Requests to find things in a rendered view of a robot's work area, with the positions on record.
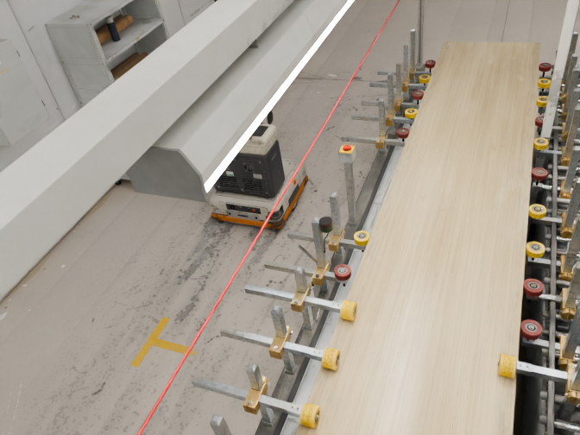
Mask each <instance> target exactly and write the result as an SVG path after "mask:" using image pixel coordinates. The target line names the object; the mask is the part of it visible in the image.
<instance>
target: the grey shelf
mask: <svg viewBox="0 0 580 435"><path fill-rule="evenodd" d="M156 4H157V5H156ZM157 7H158V9H157ZM158 10H159V11H158ZM125 11H126V12H125ZM159 13H160V14H159ZM120 14H121V15H122V16H125V15H126V14H127V15H130V16H132V18H133V23H132V24H131V25H129V26H128V27H127V28H125V29H124V30H122V31H121V32H119V36H120V39H121V40H120V41H113V40H112V38H110V39H109V40H108V41H106V42H104V43H103V44H101V45H100V43H99V40H98V37H97V34H96V32H95V30H97V29H98V28H100V27H102V26H103V25H105V24H106V21H105V18H106V17H107V16H112V18H115V17H117V16H119V15H120ZM73 15H75V16H79V18H76V19H70V17H72V16H73ZM160 16H161V17H160ZM162 24H163V26H162ZM44 25H45V27H46V29H47V32H48V34H49V36H50V38H51V41H52V43H53V44H54V48H55V50H56V52H57V54H58V55H59V58H60V61H61V63H62V65H63V67H64V69H65V71H66V75H67V77H68V78H69V80H70V82H71V85H72V88H73V89H74V92H75V94H76V96H77V98H78V100H79V103H80V105H81V107H82V108H83V107H84V106H85V105H87V104H88V103H89V102H91V101H92V100H93V99H94V98H95V97H96V96H97V95H99V94H100V93H101V92H102V91H104V90H105V89H106V88H108V87H109V86H110V85H112V84H113V83H114V82H115V80H114V79H113V76H112V73H111V71H110V70H111V69H113V68H114V67H116V66H117V65H119V64H120V63H121V62H123V61H124V60H126V59H127V58H128V57H130V55H132V54H134V53H139V52H140V53H139V54H141V53H143V52H145V53H147V54H148V55H150V54H151V53H152V52H153V51H154V50H155V49H156V48H158V47H159V46H160V45H162V44H163V43H164V42H166V41H167V40H168V39H170V36H169V33H168V30H167V25H166V22H165V19H164V15H163V13H162V10H161V5H160V1H159V0H85V1H84V2H82V3H80V4H78V5H76V6H74V7H73V8H71V9H69V10H68V11H66V12H64V13H63V14H61V15H59V16H57V17H55V18H54V19H52V20H51V21H49V22H46V23H44ZM164 30H165V31H164ZM93 32H94V33H93ZM165 33H166V34H165ZM90 37H91V38H90ZM94 43H95V44H94ZM136 44H137V45H136ZM132 48H133V49H132ZM138 49H139V50H138ZM133 51H134V52H133ZM105 76H106V77H105ZM107 80H108V81H107Z"/></svg>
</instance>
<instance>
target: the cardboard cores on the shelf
mask: <svg viewBox="0 0 580 435"><path fill-rule="evenodd" d="M113 21H114V22H115V24H116V27H117V31H118V33H119V32H121V31H122V30H124V29H125V28H127V27H128V26H129V25H131V24H132V23H133V18H132V16H130V15H125V16H122V15H119V16H117V17H115V18H113ZM95 32H96V34H97V37H98V40H99V43H100V45H101V44H103V43H104V42H106V41H108V40H109V39H110V38H111V35H110V31H109V29H108V27H107V24H105V25H103V26H102V27H100V28H98V29H97V30H95ZM147 56H148V54H147V53H145V52H143V53H141V54H139V53H134V54H132V55H130V57H128V58H127V59H126V60H124V61H123V62H121V63H120V64H119V65H117V66H116V67H114V68H113V69H111V70H110V71H111V73H112V76H113V79H114V80H115V82H116V81H117V80H118V79H120V78H121V77H122V76H123V75H124V74H125V73H126V72H128V71H129V70H130V69H131V68H133V67H134V66H135V65H137V64H138V63H139V62H141V61H142V60H143V59H145V58H146V57H147Z"/></svg>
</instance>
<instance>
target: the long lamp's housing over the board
mask: <svg viewBox="0 0 580 435"><path fill-rule="evenodd" d="M348 1H349V0H294V1H293V2H292V3H291V4H290V5H289V6H288V7H287V8H286V9H285V10H284V11H283V12H282V13H281V14H280V15H279V16H278V17H277V18H276V19H275V20H274V21H273V22H272V23H271V24H270V25H269V26H268V27H267V28H266V29H265V30H264V31H263V32H262V33H261V34H260V35H259V36H258V37H257V38H256V39H257V44H258V48H247V49H246V50H245V51H244V52H243V53H242V54H241V55H240V56H239V57H238V58H237V59H236V60H235V61H234V62H233V63H232V64H231V65H230V66H229V67H228V68H227V69H226V70H225V71H224V72H223V73H222V74H221V75H220V76H219V77H218V78H217V79H216V80H215V81H214V82H213V83H212V84H211V85H210V86H209V87H208V88H207V89H206V90H205V91H204V92H203V94H202V95H201V96H200V97H199V98H198V99H197V100H196V101H195V102H194V103H193V104H192V105H191V106H190V107H189V108H188V109H187V110H186V111H185V112H184V113H183V114H182V115H181V116H180V117H179V118H178V119H177V120H176V121H175V122H174V123H173V124H172V125H171V126H170V127H169V128H168V129H167V130H166V131H165V132H164V133H163V134H162V135H161V136H160V137H159V138H158V139H157V140H156V142H155V143H154V144H153V145H152V146H151V147H150V148H149V149H148V150H147V151H146V152H145V153H144V154H143V155H142V156H141V157H140V158H139V159H138V160H137V161H136V162H135V163H134V164H133V165H132V166H131V167H130V168H129V169H128V170H127V171H126V172H125V173H126V174H127V176H128V177H129V179H130V181H131V183H132V186H133V187H134V189H135V192H140V193H146V194H152V195H158V196H164V197H170V198H177V199H188V200H193V201H199V202H207V201H208V200H209V197H208V194H207V191H206V189H205V183H206V182H207V181H208V179H209V178H210V177H211V176H212V175H213V174H214V172H215V171H216V170H217V169H218V167H219V166H220V165H221V163H222V162H223V161H224V159H225V158H226V157H227V155H228V154H229V153H230V151H231V150H232V149H233V148H234V147H235V146H236V144H237V143H238V142H239V140H240V139H241V138H242V137H243V135H244V134H245V132H246V131H247V130H248V129H249V127H250V126H251V124H252V123H253V122H254V121H255V120H256V119H257V118H258V116H259V115H260V114H261V112H262V111H263V110H264V108H265V107H266V106H267V104H268V103H269V102H270V100H271V99H272V98H273V97H274V95H275V94H276V92H277V91H278V90H279V89H280V88H281V87H282V85H283V84H284V83H285V82H286V80H287V79H288V78H289V76H290V75H291V74H292V72H293V71H294V70H295V68H296V67H297V66H298V64H299V63H300V62H301V61H302V60H303V59H304V58H305V56H306V55H307V53H308V52H309V51H310V50H311V48H312V47H313V45H314V44H315V43H316V42H317V40H318V39H319V37H320V36H321V35H322V34H323V33H324V32H325V31H326V29H327V28H328V27H329V25H330V24H331V23H332V21H333V20H334V19H335V17H336V16H337V15H338V13H339V12H340V11H341V10H342V8H343V7H344V5H345V4H346V3H347V2H348Z"/></svg>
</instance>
